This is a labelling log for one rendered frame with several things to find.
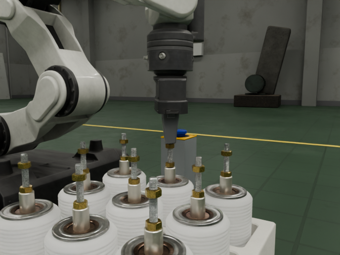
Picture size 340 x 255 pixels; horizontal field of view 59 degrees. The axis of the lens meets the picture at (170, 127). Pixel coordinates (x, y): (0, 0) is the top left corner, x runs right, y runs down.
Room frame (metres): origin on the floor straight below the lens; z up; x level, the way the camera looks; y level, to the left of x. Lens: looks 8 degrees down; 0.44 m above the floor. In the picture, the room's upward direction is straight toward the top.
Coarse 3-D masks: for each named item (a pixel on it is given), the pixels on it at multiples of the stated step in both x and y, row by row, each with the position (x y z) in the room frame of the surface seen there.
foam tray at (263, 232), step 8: (256, 224) 0.55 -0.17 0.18; (264, 224) 0.55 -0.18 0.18; (272, 224) 0.55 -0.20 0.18; (256, 232) 0.52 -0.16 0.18; (264, 232) 0.52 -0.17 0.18; (272, 232) 0.53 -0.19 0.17; (248, 240) 0.49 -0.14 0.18; (256, 240) 0.49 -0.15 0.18; (264, 240) 0.49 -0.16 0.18; (272, 240) 0.53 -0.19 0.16; (232, 248) 0.46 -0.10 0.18; (240, 248) 0.46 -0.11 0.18; (248, 248) 0.46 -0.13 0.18; (256, 248) 0.46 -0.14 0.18; (264, 248) 0.48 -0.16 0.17; (272, 248) 0.54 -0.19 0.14
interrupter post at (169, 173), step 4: (164, 168) 0.59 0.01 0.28; (168, 168) 0.58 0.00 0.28; (172, 168) 0.58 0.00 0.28; (164, 172) 0.59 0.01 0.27; (168, 172) 0.58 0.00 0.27; (172, 172) 0.58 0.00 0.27; (164, 176) 0.59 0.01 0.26; (168, 176) 0.58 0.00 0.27; (172, 176) 0.58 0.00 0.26; (164, 180) 0.59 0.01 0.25; (168, 180) 0.58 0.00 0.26; (172, 180) 0.58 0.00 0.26
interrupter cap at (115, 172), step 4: (116, 168) 0.68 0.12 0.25; (108, 172) 0.65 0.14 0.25; (112, 172) 0.65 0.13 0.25; (116, 172) 0.66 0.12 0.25; (140, 172) 0.65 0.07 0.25; (112, 176) 0.62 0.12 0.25; (116, 176) 0.62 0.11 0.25; (120, 176) 0.62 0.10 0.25; (124, 176) 0.62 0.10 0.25; (128, 176) 0.62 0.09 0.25
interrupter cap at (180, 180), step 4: (156, 176) 0.62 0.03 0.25; (160, 176) 0.62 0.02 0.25; (176, 176) 0.62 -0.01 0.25; (180, 176) 0.62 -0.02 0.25; (160, 180) 0.60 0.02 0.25; (176, 180) 0.60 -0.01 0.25; (180, 180) 0.59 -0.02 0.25; (184, 180) 0.59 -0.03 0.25; (188, 180) 0.59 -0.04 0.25; (160, 184) 0.56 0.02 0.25; (164, 184) 0.57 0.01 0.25; (168, 184) 0.56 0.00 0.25; (172, 184) 0.56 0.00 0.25; (176, 184) 0.57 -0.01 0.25; (180, 184) 0.56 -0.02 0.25; (184, 184) 0.57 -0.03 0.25
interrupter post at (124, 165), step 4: (120, 160) 0.65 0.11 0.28; (120, 164) 0.64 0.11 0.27; (124, 164) 0.64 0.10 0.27; (128, 164) 0.65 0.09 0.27; (120, 168) 0.64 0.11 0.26; (124, 168) 0.64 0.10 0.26; (128, 168) 0.65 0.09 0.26; (120, 172) 0.64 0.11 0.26; (124, 172) 0.64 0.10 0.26; (128, 172) 0.65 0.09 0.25
